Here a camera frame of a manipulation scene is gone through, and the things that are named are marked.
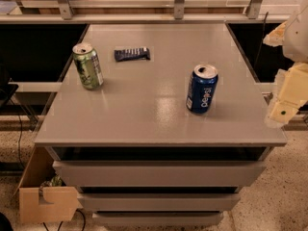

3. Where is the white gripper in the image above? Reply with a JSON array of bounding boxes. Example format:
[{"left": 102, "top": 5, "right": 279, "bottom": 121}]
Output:
[{"left": 263, "top": 0, "right": 308, "bottom": 128}]

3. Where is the blue pepsi can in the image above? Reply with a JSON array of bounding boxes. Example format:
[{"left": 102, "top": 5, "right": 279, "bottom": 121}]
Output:
[{"left": 186, "top": 64, "right": 218, "bottom": 114}]

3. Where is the green soda can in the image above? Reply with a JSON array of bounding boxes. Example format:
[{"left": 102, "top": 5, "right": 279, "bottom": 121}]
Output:
[{"left": 72, "top": 42, "right": 103, "bottom": 90}]

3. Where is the dark blue snack wrapper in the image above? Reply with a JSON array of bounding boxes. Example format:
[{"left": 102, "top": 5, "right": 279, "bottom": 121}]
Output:
[{"left": 114, "top": 47, "right": 150, "bottom": 62}]

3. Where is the grey drawer cabinet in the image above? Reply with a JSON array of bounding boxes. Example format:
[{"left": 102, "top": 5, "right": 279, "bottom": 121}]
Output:
[{"left": 34, "top": 22, "right": 288, "bottom": 228}]

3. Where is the top grey drawer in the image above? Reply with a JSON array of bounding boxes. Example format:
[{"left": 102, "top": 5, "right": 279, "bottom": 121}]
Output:
[{"left": 53, "top": 161, "right": 266, "bottom": 187}]

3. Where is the grey drawer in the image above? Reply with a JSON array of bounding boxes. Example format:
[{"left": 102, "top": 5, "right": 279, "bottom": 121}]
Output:
[
  {"left": 78, "top": 193, "right": 240, "bottom": 212},
  {"left": 92, "top": 212, "right": 223, "bottom": 226},
  {"left": 53, "top": 161, "right": 266, "bottom": 187}
]

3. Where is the bottom grey drawer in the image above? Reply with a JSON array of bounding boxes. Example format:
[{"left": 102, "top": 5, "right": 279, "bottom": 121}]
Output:
[{"left": 92, "top": 212, "right": 223, "bottom": 226}]

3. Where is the middle grey drawer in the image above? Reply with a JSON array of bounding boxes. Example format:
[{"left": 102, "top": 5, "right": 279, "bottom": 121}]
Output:
[{"left": 78, "top": 193, "right": 240, "bottom": 212}]

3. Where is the brown cardboard box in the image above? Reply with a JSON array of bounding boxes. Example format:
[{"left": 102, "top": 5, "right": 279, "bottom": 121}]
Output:
[{"left": 15, "top": 147, "right": 79, "bottom": 223}]

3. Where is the black hanging cable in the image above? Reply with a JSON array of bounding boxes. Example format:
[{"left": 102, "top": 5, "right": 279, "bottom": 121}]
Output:
[{"left": 253, "top": 12, "right": 270, "bottom": 69}]

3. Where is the metal shelf frame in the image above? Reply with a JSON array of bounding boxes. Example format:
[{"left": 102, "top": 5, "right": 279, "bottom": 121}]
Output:
[{"left": 0, "top": 0, "right": 308, "bottom": 25}]

